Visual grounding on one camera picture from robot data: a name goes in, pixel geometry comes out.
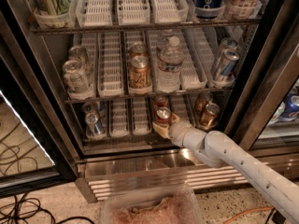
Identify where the silver blue can rear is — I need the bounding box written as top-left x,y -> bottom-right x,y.
211,37 -> 238,75

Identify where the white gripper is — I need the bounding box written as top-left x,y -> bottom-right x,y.
152,113 -> 192,147

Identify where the silver can left front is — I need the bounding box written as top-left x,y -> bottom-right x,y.
63,60 -> 90,93

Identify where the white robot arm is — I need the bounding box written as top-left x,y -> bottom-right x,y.
152,113 -> 299,224

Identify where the black cable on floor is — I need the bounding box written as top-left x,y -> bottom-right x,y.
0,191 -> 96,224

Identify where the brown can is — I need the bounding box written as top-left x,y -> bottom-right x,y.
194,91 -> 213,114
199,103 -> 220,127

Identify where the pepsi can right compartment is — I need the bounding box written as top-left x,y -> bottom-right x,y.
279,94 -> 299,121

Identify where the orange cable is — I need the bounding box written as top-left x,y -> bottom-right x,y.
221,205 -> 275,224

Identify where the open fridge glass door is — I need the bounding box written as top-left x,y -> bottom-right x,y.
0,16 -> 77,198

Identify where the blue can bottom front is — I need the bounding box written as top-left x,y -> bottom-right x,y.
85,112 -> 105,135

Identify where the clear water bottle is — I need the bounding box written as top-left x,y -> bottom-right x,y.
156,29 -> 174,56
157,36 -> 184,93

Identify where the red coke can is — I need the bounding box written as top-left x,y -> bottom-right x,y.
155,107 -> 172,124
153,96 -> 169,109

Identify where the clear plastic bin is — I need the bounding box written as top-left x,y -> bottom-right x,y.
101,184 -> 204,224

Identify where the orange can middle rear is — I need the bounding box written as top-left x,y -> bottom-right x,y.
129,43 -> 149,59

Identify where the silver can left rear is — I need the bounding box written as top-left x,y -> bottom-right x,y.
68,46 -> 93,76

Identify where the silver blue can front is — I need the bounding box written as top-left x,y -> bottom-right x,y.
214,49 -> 239,82

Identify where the orange can middle front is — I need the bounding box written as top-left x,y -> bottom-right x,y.
129,56 -> 151,89

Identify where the red coke can front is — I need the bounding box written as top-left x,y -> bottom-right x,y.
155,107 -> 172,124

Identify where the clear water bottle rear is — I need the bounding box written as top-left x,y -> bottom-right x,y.
156,29 -> 174,56

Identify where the clear water bottle front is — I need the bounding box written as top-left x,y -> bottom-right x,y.
157,36 -> 184,93

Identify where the silver blue can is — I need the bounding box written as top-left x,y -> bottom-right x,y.
214,49 -> 239,82
211,37 -> 238,75

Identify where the black plug adapter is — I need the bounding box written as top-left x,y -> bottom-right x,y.
271,211 -> 286,224

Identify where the orange can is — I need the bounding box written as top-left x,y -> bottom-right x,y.
129,43 -> 149,59
129,56 -> 151,89

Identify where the red coke can rear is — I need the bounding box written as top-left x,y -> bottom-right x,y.
153,96 -> 169,109

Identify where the brown can bottom front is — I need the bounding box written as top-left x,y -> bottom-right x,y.
199,103 -> 220,127

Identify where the brown can bottom rear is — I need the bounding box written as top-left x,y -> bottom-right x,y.
194,91 -> 213,114

